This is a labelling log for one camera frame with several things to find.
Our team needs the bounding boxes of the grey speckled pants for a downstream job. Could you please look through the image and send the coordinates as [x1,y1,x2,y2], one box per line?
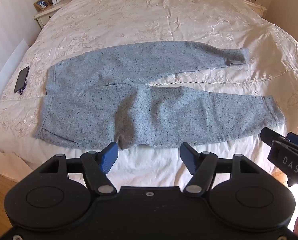
[33,40,286,151]

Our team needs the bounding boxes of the black smartphone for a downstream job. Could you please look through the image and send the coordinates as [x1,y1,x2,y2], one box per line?
[14,66,30,95]

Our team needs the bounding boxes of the white embroidered bedspread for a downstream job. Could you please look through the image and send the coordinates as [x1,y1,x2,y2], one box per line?
[0,0,298,181]

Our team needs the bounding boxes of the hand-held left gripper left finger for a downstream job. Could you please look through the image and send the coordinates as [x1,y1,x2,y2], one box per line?
[40,142,119,197]

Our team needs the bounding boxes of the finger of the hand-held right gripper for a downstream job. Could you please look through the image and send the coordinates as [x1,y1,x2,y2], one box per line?
[260,127,289,146]
[286,132,298,155]

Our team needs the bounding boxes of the cream nightstand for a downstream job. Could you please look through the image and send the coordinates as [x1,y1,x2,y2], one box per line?
[34,0,72,30]
[241,0,267,18]

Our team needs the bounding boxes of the wooden picture frame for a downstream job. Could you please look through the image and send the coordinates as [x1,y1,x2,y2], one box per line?
[34,0,50,11]

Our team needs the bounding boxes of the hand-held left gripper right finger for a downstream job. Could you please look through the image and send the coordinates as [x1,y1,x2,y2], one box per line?
[180,142,261,197]

